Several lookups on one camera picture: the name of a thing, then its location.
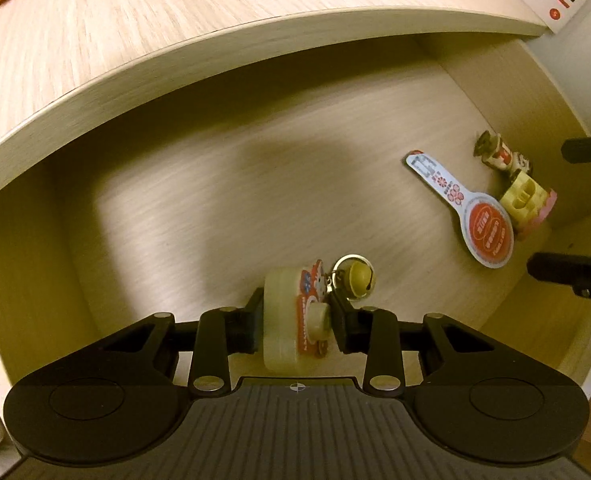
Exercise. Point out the yellow and pink toy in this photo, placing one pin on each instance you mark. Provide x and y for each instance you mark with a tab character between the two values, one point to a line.
520	197

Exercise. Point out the white desk drawer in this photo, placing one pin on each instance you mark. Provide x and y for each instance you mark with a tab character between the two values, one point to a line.
215	185

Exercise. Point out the paddle shaped printed fan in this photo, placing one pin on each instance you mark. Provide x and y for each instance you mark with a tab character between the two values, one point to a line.
490	230

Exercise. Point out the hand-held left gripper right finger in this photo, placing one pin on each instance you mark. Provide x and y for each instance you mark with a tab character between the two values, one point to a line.
339	330

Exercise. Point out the small red white figurine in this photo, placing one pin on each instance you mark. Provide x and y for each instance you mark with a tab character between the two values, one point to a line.
498	152

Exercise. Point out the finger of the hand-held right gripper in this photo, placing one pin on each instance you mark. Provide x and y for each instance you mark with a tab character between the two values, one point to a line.
565	267
590	147

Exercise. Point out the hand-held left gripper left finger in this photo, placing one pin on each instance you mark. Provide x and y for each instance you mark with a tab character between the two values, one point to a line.
254	330

